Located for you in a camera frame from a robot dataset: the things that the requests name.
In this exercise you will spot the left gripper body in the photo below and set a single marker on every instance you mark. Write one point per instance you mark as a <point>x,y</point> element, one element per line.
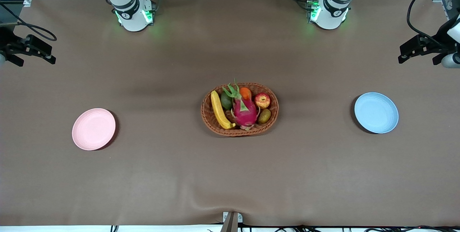
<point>436,45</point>

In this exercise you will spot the yellow banana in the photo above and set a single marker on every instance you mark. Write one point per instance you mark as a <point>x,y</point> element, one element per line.
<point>218,111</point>

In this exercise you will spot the blue plate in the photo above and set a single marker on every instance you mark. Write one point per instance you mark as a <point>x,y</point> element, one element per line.
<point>376,112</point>

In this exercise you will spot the brown table cloth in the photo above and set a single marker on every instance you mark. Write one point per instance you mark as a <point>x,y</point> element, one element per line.
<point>230,174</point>

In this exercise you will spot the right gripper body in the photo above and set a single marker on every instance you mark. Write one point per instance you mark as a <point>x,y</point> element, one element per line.
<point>8,43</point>

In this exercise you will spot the red yellow apple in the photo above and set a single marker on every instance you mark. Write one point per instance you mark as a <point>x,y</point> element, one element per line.
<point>262,100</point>

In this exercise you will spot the orange fruit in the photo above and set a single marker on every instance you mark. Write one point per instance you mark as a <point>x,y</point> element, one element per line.
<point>246,93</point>

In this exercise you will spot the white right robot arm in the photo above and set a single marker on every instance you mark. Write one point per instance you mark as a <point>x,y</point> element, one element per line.
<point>131,16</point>

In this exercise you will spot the pink dragon fruit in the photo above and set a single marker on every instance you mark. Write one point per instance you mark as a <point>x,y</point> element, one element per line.
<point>245,113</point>

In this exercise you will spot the brown wicker basket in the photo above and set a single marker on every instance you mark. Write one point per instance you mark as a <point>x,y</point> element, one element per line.
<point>208,117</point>

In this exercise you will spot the grey metal camera bracket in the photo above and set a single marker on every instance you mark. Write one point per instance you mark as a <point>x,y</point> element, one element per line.
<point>231,223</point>

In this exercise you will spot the dark green avocado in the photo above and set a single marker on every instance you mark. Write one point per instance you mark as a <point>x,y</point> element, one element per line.
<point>226,101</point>

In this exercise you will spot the pink plate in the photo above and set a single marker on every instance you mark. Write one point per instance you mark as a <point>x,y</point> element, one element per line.
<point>93,129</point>

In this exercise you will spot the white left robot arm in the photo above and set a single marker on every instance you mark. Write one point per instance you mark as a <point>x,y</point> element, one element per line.
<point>329,16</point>

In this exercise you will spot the brown kiwi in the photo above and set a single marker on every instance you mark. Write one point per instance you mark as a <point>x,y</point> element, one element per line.
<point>265,116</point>

